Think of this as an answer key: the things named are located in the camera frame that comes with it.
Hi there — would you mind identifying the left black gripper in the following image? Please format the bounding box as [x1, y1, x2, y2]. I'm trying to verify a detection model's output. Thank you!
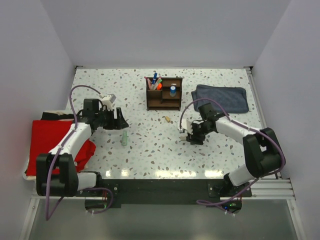
[95, 107, 129, 130]

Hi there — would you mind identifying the light green stapler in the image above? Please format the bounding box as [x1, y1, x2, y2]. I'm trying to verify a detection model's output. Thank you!
[121, 130, 128, 146]

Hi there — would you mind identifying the brown wooden desk organizer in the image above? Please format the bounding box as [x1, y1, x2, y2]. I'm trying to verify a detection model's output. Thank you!
[145, 77, 183, 111]

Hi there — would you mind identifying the red gel pen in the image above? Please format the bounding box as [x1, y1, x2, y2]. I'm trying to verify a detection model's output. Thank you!
[146, 78, 152, 90]

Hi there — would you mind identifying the orange black highlighter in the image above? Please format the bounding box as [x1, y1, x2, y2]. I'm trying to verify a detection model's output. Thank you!
[156, 83, 162, 91]

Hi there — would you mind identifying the blue battery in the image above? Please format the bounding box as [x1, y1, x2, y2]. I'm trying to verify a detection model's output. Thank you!
[169, 85, 177, 98]

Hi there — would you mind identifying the green capped marker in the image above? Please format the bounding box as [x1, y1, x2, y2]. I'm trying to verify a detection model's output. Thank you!
[155, 79, 162, 86]

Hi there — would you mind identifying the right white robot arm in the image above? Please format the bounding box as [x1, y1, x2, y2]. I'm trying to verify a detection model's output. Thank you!
[178, 103, 286, 197]

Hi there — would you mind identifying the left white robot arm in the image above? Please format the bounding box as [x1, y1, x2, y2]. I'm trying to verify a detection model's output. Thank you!
[36, 98, 129, 197]

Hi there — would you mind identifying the dark blue folded towel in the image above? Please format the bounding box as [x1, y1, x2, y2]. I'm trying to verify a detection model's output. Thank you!
[191, 84, 249, 114]

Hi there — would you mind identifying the white tray with cloths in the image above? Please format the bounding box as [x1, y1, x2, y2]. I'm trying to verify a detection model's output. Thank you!
[21, 111, 76, 185]

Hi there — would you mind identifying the red cloth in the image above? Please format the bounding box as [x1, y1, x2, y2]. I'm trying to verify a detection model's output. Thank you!
[26, 120, 96, 177]

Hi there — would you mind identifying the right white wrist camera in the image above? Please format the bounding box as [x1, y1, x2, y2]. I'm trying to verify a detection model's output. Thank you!
[177, 118, 193, 137]

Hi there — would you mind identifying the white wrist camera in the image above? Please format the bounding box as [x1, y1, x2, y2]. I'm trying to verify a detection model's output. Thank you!
[177, 118, 193, 137]
[99, 94, 117, 111]

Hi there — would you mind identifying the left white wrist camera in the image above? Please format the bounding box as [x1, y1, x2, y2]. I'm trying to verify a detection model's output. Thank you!
[99, 94, 117, 111]

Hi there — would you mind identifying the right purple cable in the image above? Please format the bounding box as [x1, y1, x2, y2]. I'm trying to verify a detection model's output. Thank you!
[179, 98, 286, 213]

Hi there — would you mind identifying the purple cable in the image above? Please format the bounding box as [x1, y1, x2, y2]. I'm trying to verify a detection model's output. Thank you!
[179, 98, 286, 213]
[45, 84, 115, 221]

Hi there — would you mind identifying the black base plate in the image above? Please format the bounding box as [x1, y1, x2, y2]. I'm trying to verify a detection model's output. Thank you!
[74, 178, 252, 209]

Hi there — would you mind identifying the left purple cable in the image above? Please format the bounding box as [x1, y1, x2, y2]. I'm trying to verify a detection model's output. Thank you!
[45, 84, 115, 221]

